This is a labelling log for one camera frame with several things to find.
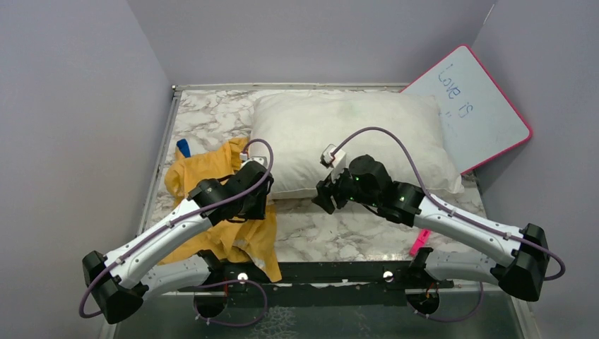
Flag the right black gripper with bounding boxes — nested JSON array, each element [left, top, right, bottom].
[[312, 161, 380, 214]]

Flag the yellow Mickey Mouse pillowcase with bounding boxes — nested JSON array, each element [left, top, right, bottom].
[[159, 136, 283, 283]]

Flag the white pillow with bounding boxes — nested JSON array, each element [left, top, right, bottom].
[[249, 91, 463, 200]]

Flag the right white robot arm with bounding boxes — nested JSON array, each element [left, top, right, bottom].
[[312, 155, 550, 302]]

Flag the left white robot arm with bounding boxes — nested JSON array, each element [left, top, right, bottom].
[[78, 157, 273, 324]]

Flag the pink marker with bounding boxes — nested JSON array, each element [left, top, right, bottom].
[[409, 230, 431, 256]]

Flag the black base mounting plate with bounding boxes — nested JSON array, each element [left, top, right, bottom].
[[187, 251, 454, 318]]

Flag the pink framed whiteboard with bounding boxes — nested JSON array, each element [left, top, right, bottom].
[[403, 44, 533, 174]]

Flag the aluminium table frame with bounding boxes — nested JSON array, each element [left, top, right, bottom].
[[98, 83, 544, 339]]

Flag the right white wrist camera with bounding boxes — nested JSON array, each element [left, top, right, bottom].
[[321, 144, 347, 183]]

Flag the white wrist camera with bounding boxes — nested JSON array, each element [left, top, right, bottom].
[[239, 153, 268, 168], [321, 144, 347, 183]]

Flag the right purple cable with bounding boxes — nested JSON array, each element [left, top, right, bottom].
[[327, 126, 567, 323]]

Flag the purple cable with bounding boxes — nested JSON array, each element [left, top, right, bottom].
[[78, 138, 275, 328], [327, 126, 567, 323]]

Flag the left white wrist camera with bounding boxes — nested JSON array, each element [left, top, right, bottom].
[[239, 153, 268, 168]]

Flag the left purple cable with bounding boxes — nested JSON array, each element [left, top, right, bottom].
[[78, 138, 275, 328]]

